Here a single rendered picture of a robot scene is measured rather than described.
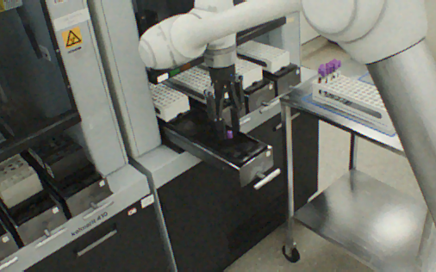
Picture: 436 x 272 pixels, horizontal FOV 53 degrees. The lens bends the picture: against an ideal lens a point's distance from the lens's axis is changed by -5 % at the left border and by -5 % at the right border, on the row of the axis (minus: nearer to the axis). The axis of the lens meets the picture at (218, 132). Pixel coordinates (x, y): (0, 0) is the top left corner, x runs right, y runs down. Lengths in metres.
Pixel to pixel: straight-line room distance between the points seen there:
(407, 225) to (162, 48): 1.21
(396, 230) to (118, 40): 1.22
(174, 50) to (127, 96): 0.37
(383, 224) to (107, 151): 1.07
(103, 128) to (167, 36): 0.43
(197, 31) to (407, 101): 0.51
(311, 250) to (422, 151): 1.44
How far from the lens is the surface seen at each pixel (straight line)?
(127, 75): 1.37
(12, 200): 1.33
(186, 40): 1.05
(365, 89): 1.47
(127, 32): 1.34
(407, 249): 1.79
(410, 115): 0.71
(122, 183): 1.41
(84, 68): 1.30
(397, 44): 0.68
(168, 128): 1.49
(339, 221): 1.85
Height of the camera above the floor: 1.58
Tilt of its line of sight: 33 degrees down
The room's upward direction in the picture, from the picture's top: 8 degrees counter-clockwise
